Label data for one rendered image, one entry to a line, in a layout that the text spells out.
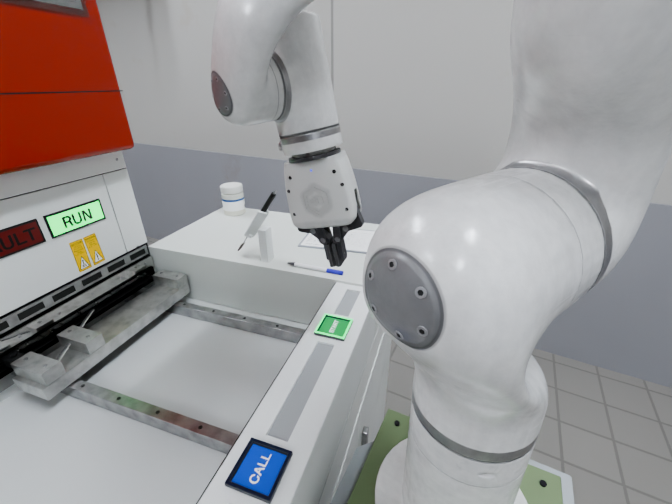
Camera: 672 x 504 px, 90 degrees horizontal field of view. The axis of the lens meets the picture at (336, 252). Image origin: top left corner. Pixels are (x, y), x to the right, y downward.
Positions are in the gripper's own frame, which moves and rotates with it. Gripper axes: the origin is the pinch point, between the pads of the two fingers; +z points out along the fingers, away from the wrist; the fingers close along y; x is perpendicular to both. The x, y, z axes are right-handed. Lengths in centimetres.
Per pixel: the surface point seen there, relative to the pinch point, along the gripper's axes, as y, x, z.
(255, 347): -26.3, 3.9, 24.6
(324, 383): -1.0, -12.1, 15.7
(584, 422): 64, 84, 128
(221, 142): -141, 164, -16
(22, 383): -55, -22, 13
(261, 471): -3.2, -26.3, 14.8
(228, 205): -52, 41, 0
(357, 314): -0.7, 5.3, 15.7
